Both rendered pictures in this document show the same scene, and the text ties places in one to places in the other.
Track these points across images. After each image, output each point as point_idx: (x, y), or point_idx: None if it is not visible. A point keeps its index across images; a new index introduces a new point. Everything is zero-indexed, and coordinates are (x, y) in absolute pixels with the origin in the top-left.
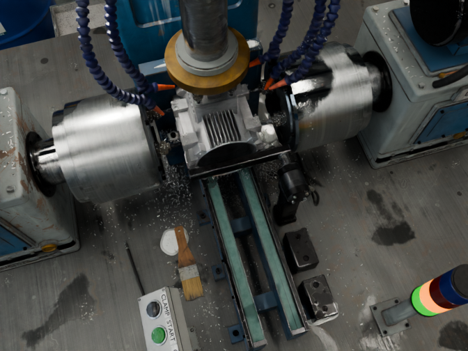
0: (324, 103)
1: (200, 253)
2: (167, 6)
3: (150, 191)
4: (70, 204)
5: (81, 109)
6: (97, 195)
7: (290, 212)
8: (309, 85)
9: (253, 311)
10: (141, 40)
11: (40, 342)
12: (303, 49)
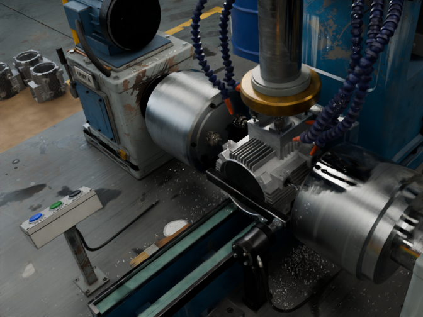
0: (332, 196)
1: None
2: (315, 55)
3: (211, 193)
4: (167, 153)
5: (196, 73)
6: (153, 130)
7: (250, 289)
8: (335, 170)
9: (123, 292)
10: None
11: (62, 197)
12: (341, 124)
